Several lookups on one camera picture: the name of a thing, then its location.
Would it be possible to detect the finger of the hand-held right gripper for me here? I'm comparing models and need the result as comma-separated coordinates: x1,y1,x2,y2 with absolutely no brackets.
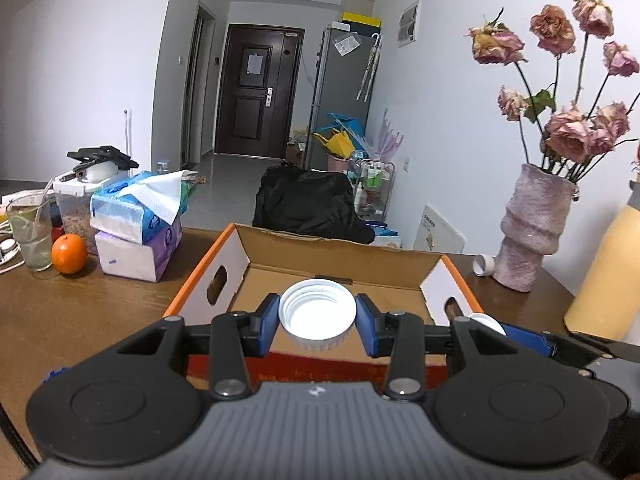
501,324,640,379

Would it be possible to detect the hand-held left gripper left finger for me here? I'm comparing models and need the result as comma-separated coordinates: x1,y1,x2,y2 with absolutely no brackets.
114,293,282,402

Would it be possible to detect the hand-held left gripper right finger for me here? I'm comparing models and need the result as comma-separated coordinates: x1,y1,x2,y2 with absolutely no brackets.
354,294,522,402

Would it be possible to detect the small white jar lid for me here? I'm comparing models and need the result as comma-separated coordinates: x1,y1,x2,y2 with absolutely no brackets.
462,313,508,338

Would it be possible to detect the large white jar lid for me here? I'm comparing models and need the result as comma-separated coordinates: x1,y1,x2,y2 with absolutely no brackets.
278,278,358,352

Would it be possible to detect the orange-edged cardboard box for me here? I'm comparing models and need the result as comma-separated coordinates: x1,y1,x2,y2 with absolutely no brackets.
162,222,486,394

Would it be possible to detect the yellow thermos jug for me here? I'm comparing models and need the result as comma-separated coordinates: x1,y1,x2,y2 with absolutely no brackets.
564,179,640,342

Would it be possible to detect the white cardboard panel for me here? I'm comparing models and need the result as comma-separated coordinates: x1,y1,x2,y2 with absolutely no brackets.
412,204,467,256

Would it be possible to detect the pink ribbed vase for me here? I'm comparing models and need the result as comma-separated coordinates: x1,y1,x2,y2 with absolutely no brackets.
500,162,581,292

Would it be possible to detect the black bag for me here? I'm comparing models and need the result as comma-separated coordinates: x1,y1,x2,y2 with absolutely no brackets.
252,164,376,245

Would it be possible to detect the purple tissue pack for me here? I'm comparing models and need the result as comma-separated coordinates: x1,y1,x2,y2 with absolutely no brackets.
95,217,184,283

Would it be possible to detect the metal trolley cart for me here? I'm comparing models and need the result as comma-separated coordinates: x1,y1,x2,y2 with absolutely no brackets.
350,157,396,226

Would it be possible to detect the yellow bag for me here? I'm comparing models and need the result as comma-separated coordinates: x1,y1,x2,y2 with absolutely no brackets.
314,129,353,158

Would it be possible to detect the purple feather decoration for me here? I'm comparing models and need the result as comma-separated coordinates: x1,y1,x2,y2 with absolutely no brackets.
365,107,405,161

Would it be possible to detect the blue tissue pack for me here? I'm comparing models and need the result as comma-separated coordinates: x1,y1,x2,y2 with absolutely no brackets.
90,170,193,246

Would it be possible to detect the blue bag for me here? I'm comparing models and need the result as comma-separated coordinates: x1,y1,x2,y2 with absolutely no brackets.
320,112,368,136

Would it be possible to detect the orange fruit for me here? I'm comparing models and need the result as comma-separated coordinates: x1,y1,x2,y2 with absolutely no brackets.
51,233,89,275

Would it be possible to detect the dark brown entrance door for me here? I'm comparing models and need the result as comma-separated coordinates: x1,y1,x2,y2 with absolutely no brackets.
215,23,306,157

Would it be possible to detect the bunch of dried pink roses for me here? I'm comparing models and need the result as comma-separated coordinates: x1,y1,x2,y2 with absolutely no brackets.
465,0,640,186

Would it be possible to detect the clear cereal container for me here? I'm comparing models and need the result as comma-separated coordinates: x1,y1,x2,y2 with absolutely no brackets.
52,169,131,256

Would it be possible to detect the grey refrigerator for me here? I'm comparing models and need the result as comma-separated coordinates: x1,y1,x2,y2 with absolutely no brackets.
305,21,381,173

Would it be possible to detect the black plastic device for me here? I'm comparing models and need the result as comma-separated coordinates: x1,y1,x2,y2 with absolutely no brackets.
66,145,140,174

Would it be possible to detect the grey interior door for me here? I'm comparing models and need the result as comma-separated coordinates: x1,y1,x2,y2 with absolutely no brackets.
181,2,217,170

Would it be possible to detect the glass of lemon water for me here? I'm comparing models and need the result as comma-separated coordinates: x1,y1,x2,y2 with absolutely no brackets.
6,192,54,272

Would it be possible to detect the white folded umbrella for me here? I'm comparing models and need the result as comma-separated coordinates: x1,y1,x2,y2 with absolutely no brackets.
356,32,383,102

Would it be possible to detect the clear plastic pouch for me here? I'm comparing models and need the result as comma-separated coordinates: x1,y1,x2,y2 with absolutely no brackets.
334,32,362,57

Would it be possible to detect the yellow box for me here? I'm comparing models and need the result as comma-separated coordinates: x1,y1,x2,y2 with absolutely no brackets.
341,11,382,29

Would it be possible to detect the mop handle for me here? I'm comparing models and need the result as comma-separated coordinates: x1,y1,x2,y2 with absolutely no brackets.
121,108,134,158

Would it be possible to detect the white cable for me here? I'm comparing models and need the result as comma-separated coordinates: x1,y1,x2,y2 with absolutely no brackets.
0,220,27,275

